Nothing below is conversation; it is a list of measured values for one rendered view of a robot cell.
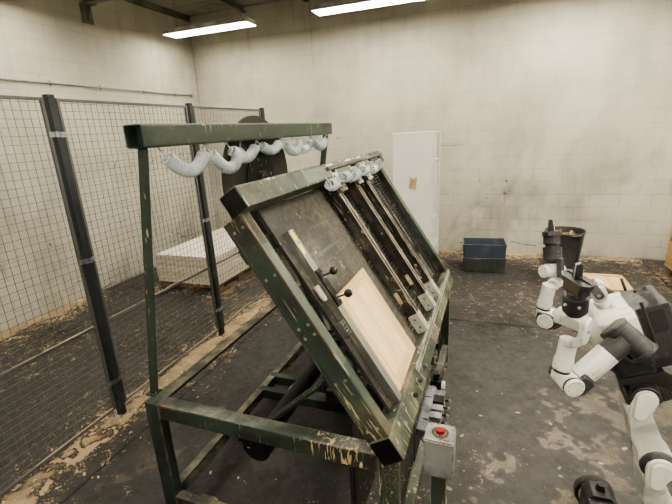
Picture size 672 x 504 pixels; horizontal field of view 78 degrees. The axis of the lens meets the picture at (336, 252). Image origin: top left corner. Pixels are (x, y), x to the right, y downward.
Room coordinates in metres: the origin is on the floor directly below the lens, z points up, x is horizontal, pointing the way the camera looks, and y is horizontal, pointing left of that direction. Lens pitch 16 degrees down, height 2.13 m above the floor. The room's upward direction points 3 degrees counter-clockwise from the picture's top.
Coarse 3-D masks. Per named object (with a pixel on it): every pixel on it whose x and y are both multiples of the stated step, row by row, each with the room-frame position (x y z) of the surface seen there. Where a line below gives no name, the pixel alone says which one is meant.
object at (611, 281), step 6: (588, 276) 4.36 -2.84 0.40; (594, 276) 4.35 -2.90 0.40; (600, 276) 4.34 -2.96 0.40; (606, 276) 4.33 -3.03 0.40; (612, 276) 4.32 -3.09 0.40; (618, 276) 4.29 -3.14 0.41; (606, 282) 4.15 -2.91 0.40; (612, 282) 4.14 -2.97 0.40; (618, 282) 4.13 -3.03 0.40; (624, 282) 4.11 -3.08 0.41; (612, 288) 3.97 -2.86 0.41; (618, 288) 3.96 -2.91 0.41; (630, 288) 3.95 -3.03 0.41
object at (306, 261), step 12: (288, 240) 1.84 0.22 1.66; (300, 252) 1.81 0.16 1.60; (312, 264) 1.82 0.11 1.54; (312, 276) 1.80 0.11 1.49; (324, 288) 1.78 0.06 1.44; (336, 312) 1.76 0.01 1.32; (348, 324) 1.74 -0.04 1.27; (360, 336) 1.74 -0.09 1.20; (360, 348) 1.72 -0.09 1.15; (372, 360) 1.70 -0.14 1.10; (372, 372) 1.70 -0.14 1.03; (384, 372) 1.70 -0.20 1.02; (384, 384) 1.68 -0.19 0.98; (396, 396) 1.66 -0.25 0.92
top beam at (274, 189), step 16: (368, 160) 3.28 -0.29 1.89; (288, 176) 2.04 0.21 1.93; (304, 176) 2.19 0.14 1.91; (320, 176) 2.35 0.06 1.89; (240, 192) 1.63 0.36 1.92; (256, 192) 1.72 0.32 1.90; (272, 192) 1.83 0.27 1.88; (288, 192) 1.94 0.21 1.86; (304, 192) 2.28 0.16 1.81; (240, 208) 1.62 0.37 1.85; (256, 208) 1.77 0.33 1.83
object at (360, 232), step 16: (336, 176) 2.52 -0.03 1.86; (352, 176) 2.48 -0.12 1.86; (336, 192) 2.50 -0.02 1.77; (352, 208) 2.51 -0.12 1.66; (352, 224) 2.47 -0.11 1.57; (368, 240) 2.43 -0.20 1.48; (368, 256) 2.43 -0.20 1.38; (384, 272) 2.40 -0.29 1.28; (400, 288) 2.36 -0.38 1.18; (416, 320) 2.32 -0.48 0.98
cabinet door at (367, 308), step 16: (352, 288) 2.01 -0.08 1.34; (368, 288) 2.15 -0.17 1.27; (352, 304) 1.91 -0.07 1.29; (368, 304) 2.04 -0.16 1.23; (384, 304) 2.18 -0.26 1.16; (368, 320) 1.94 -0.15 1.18; (384, 320) 2.07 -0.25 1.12; (368, 336) 1.83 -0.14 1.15; (384, 336) 1.96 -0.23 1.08; (400, 336) 2.09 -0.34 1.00; (384, 352) 1.86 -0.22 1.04; (400, 352) 1.98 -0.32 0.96; (400, 368) 1.87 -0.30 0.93; (400, 384) 1.78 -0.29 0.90
